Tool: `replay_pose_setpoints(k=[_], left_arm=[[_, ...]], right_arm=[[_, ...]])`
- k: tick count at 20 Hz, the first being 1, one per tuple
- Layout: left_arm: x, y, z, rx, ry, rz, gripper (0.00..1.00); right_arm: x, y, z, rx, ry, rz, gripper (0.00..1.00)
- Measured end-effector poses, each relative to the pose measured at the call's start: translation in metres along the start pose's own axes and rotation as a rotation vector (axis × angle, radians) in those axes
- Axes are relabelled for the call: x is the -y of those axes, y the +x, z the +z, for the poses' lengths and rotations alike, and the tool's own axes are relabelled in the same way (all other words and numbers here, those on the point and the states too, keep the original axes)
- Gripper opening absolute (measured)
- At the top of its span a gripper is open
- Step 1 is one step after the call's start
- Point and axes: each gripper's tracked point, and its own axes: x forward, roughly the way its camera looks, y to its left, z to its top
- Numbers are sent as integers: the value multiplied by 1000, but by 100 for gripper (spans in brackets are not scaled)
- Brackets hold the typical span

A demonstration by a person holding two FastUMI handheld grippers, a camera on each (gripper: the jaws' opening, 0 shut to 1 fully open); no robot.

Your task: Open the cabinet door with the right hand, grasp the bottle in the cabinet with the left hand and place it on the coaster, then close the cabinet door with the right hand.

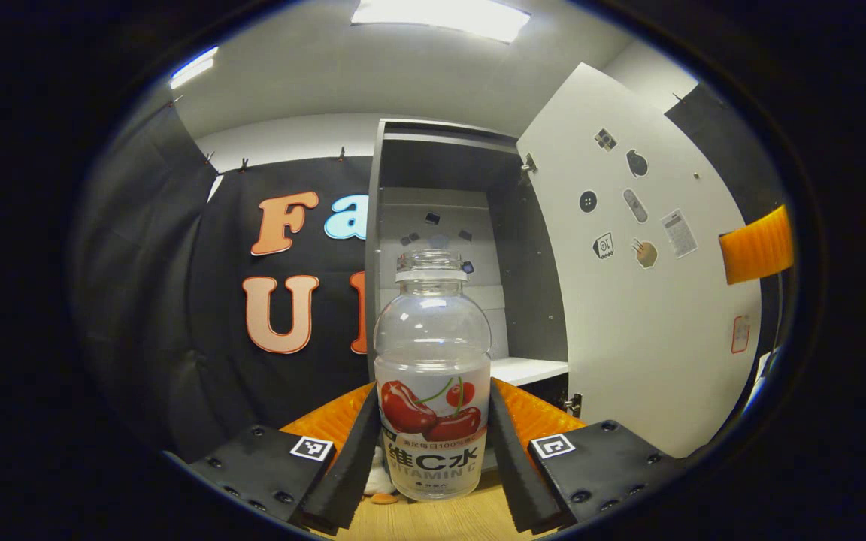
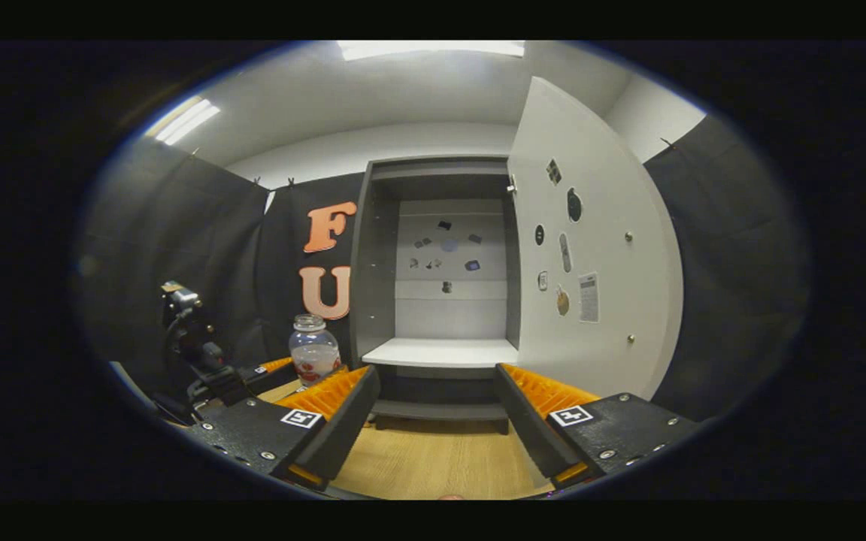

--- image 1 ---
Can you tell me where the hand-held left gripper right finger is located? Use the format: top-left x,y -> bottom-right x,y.
487,378 -> 686,534

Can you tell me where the penguin plush toy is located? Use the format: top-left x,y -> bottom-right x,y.
362,445 -> 404,506

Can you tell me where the clear bottle with red label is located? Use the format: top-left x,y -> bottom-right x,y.
373,249 -> 492,503

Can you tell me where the white cabinet door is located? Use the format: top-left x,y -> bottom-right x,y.
516,62 -> 763,459

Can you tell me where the long ceiling light strip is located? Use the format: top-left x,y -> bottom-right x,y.
170,47 -> 220,89

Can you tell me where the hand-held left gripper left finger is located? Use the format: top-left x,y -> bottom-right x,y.
189,382 -> 381,536

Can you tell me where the wide ceiling light panel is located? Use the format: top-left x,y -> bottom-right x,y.
350,0 -> 531,44

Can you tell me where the black backdrop cloth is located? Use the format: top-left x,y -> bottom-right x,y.
72,81 -> 795,463

